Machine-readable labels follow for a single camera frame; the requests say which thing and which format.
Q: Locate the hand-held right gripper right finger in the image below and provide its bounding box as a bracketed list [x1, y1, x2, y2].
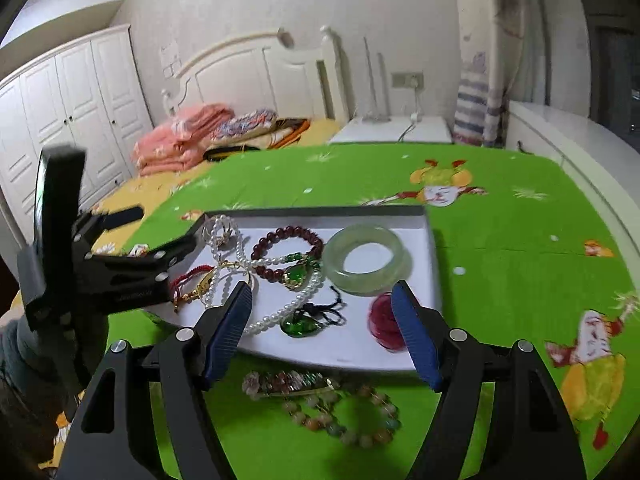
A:
[391, 280, 588, 480]

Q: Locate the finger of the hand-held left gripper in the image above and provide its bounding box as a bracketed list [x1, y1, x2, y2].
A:
[75, 206, 144, 253]
[85, 230, 207, 283]

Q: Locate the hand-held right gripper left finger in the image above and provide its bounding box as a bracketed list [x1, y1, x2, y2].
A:
[55, 280, 253, 480]

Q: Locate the red cord bracelet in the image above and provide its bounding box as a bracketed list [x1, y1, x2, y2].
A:
[170, 262, 213, 313]

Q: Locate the dark red rose brooch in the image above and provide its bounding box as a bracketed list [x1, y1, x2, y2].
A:
[367, 292, 408, 353]

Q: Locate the white pearl necklace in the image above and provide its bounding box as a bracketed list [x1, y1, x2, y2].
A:
[202, 214, 323, 336]

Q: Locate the gold bangle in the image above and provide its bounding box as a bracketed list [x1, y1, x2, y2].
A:
[192, 260, 256, 311]

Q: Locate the green glass pendant black cord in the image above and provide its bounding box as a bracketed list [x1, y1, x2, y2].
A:
[279, 287, 348, 338]

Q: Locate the grey cardboard box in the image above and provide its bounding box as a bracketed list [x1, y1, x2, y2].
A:
[145, 204, 443, 376]

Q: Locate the rhinestone hair clip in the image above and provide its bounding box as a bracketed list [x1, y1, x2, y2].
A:
[242, 370, 341, 401]

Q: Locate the dark red bead bracelet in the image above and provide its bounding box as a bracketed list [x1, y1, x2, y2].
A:
[250, 226, 325, 286]

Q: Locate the gold framed green pendant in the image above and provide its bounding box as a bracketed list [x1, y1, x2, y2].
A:
[282, 255, 321, 293]

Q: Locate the pale green jade bangle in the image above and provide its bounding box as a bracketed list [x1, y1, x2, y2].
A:
[322, 224, 413, 292]

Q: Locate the multicolour stone bead bracelet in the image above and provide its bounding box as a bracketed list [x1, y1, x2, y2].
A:
[282, 385, 403, 448]

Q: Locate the yellow flowered bed sheet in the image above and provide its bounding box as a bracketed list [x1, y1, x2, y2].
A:
[10, 119, 346, 476]

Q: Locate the pink folded quilt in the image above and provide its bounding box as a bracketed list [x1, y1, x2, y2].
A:
[132, 104, 236, 177]

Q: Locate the green printed tablecloth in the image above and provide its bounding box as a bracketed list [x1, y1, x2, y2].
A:
[50, 142, 640, 480]

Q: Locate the white wardrobe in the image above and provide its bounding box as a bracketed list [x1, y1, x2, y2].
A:
[0, 24, 153, 241]

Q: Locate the embroidered pillow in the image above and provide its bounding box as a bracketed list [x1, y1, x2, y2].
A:
[210, 109, 278, 141]

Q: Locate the dark patterned blanket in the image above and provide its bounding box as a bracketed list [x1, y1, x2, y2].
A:
[205, 118, 311, 163]

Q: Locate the white bed headboard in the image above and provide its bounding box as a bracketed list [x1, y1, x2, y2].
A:
[161, 25, 351, 121]

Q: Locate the white nightstand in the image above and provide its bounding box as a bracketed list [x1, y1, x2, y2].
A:
[327, 115, 453, 146]

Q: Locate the white desk lamp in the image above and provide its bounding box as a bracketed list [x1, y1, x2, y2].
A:
[361, 36, 393, 123]

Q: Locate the printed curtain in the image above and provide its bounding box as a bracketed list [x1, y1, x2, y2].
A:
[452, 0, 526, 147]

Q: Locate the dark window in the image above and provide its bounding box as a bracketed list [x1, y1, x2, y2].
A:
[570, 0, 640, 151]

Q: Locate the white wall notice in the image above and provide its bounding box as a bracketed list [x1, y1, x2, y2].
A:
[161, 42, 181, 78]

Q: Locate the white charger cable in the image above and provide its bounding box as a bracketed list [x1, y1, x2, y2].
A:
[397, 87, 426, 143]

